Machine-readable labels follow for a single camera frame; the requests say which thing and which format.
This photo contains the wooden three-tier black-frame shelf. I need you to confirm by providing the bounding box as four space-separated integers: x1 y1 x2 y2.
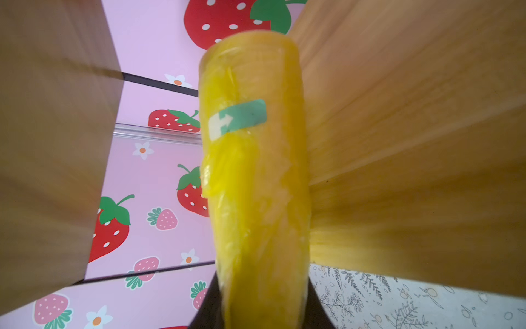
1 1 525 313

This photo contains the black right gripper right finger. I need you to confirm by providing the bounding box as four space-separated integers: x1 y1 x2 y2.
303 280 336 329

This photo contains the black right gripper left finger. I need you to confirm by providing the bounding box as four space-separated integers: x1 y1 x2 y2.
188 274 224 329

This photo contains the yellow roll with teal label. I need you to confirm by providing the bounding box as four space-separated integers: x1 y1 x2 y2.
199 31 312 328

